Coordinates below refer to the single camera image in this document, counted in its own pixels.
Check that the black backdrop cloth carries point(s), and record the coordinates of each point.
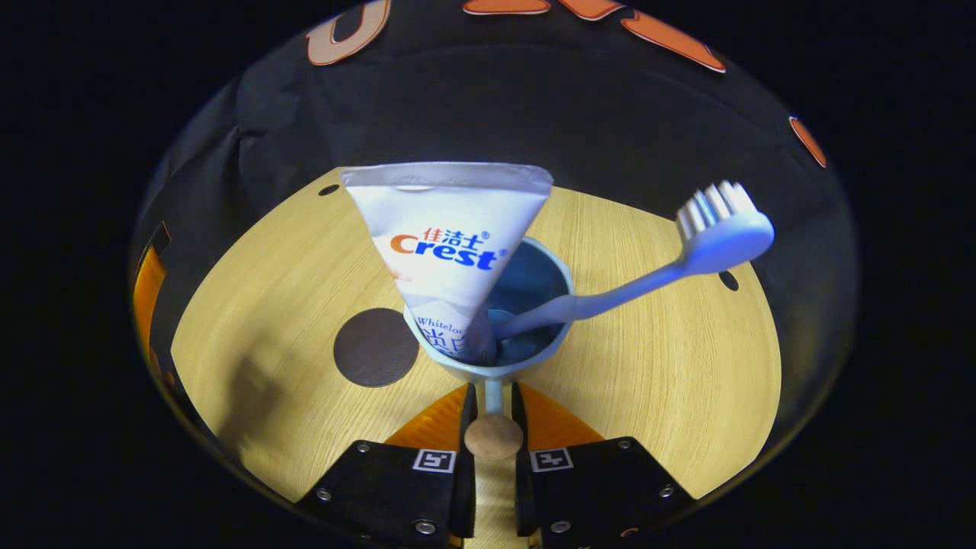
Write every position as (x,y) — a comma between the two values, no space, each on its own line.
(534,114)

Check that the dark round coaster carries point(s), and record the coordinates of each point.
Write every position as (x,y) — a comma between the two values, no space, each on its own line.
(374,347)

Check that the wooden desktop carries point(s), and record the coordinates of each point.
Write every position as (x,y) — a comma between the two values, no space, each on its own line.
(648,381)

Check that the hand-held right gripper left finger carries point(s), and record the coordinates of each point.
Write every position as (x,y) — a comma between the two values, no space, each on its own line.
(465,496)

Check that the white toothpaste tube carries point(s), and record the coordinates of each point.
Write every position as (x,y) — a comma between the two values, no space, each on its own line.
(450,213)

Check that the light blue cup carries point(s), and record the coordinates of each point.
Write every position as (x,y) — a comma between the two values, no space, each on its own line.
(534,282)

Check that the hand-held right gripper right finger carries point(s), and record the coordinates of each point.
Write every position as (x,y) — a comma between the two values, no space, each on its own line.
(524,496)

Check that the white toothbrush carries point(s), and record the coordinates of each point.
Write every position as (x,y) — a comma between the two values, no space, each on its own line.
(717,240)

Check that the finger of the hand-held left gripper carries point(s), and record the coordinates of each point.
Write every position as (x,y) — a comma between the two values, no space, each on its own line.
(146,297)

